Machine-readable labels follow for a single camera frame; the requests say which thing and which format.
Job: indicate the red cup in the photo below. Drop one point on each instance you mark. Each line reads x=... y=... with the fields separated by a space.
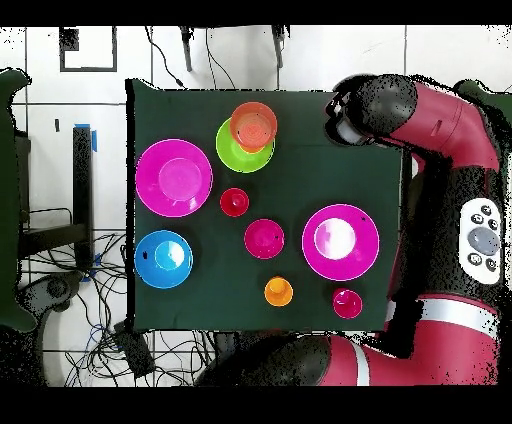
x=234 y=202

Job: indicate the green bowl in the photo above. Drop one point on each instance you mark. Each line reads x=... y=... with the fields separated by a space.
x=244 y=162

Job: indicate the orange bowl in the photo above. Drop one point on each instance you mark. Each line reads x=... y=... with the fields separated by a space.
x=253 y=126

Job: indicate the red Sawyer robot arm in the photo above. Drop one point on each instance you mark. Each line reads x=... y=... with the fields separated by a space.
x=440 y=352

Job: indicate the small crimson bowl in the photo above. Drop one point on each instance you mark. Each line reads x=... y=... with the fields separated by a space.
x=264 y=238

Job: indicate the orange cup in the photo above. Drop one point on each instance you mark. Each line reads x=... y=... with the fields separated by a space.
x=278 y=291

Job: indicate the large pink bowl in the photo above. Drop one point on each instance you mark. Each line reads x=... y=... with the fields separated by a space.
x=174 y=178
x=340 y=256

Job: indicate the blue bowl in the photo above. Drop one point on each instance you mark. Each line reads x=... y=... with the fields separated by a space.
x=163 y=259

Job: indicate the crimson cup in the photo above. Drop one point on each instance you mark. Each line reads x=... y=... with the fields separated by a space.
x=347 y=303

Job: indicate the dark green tablecloth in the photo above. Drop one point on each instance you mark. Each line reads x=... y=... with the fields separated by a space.
x=180 y=104

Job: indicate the metal chair leg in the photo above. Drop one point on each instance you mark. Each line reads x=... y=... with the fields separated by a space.
x=278 y=48
x=186 y=52

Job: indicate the blue tape strip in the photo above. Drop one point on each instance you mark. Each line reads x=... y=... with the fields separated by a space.
x=94 y=140

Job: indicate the black power strip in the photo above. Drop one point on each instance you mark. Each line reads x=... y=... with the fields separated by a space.
x=134 y=352

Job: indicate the green cloth side table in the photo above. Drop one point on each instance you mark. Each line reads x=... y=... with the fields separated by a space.
x=10 y=200
x=496 y=102

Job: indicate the black table frame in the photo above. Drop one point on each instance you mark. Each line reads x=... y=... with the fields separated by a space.
x=82 y=180

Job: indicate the black pedestal leg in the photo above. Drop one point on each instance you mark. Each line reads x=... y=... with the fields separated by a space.
x=54 y=290

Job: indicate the grey square floor frame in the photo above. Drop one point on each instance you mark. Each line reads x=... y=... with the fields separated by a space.
x=88 y=69

